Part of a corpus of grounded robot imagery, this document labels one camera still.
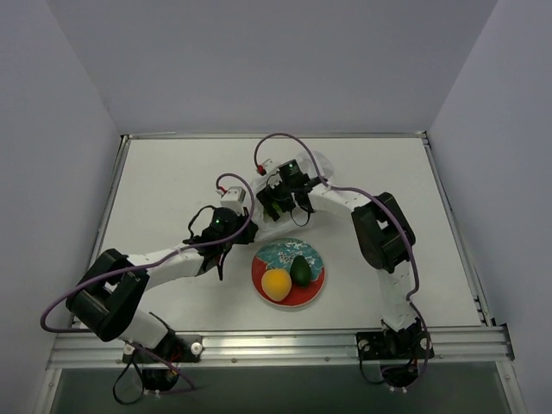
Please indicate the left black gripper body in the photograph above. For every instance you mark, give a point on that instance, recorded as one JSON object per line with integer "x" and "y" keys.
{"x": 243, "y": 224}

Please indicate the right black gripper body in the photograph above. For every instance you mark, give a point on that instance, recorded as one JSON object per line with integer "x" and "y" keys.
{"x": 268, "y": 200}

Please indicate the white translucent plastic bag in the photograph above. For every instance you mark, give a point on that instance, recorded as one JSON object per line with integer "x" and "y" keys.
{"x": 315, "y": 165}

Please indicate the dark green fake avocado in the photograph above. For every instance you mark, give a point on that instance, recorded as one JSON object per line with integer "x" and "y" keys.
{"x": 300, "y": 271}

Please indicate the orange fake fruit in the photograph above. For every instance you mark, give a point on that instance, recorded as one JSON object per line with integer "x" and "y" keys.
{"x": 276, "y": 284}

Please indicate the yellow-green fake fruit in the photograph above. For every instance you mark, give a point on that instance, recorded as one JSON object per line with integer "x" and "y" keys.
{"x": 275, "y": 213}

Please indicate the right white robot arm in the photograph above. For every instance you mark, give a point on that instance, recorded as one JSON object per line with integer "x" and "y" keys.
{"x": 385, "y": 237}

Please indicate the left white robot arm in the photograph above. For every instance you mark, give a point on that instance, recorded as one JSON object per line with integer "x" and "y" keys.
{"x": 108, "y": 302}

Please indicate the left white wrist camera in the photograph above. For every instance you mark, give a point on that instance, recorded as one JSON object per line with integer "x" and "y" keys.
{"x": 233, "y": 198}

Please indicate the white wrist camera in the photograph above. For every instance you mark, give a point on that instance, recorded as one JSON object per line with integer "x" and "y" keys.
{"x": 233, "y": 198}
{"x": 267, "y": 167}

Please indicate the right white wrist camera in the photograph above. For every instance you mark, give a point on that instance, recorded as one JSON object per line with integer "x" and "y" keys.
{"x": 267, "y": 167}

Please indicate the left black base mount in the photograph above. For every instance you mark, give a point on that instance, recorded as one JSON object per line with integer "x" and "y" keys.
{"x": 153, "y": 351}

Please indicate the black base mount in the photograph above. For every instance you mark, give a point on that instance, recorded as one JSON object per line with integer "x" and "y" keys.
{"x": 403, "y": 356}
{"x": 153, "y": 351}

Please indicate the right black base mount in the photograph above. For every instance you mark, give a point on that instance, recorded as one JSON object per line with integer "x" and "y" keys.
{"x": 403, "y": 356}

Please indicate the aluminium front rail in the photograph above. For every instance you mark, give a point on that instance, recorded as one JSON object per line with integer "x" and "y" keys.
{"x": 287, "y": 348}

